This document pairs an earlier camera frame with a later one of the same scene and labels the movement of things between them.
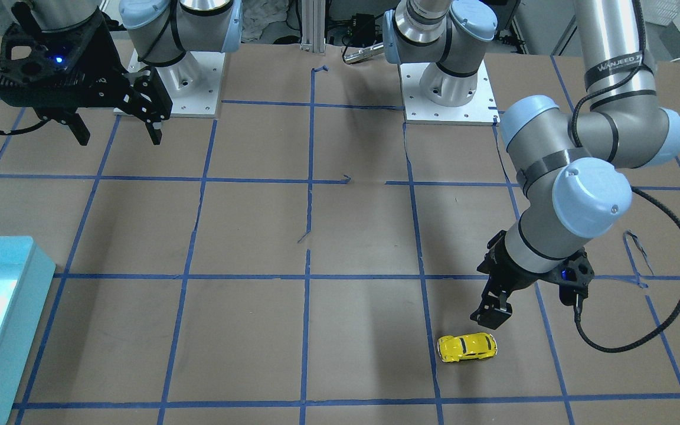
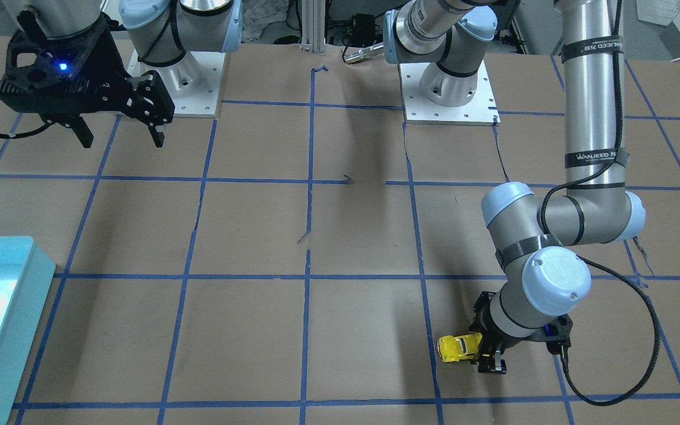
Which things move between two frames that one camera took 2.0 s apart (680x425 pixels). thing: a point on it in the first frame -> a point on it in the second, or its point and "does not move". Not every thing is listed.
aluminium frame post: x=313 y=24 does not move
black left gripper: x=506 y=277 -> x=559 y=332
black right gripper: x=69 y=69 does not move
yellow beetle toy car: x=478 y=345 does not move
